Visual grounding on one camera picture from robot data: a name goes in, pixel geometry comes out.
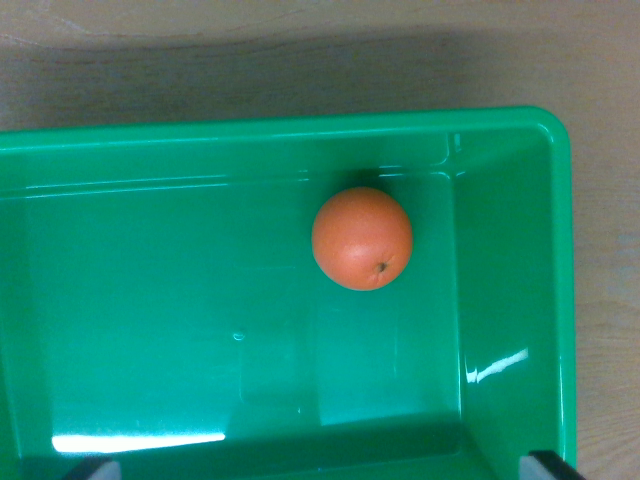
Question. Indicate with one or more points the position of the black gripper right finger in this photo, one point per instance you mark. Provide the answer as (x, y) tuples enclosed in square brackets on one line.
[(545, 467)]

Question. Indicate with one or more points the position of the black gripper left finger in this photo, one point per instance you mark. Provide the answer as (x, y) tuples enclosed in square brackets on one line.
[(95, 470)]

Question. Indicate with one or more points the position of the orange fruit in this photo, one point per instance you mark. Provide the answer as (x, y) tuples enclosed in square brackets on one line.
[(362, 238)]

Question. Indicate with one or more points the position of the green plastic bin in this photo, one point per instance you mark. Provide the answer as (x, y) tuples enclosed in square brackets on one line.
[(200, 300)]

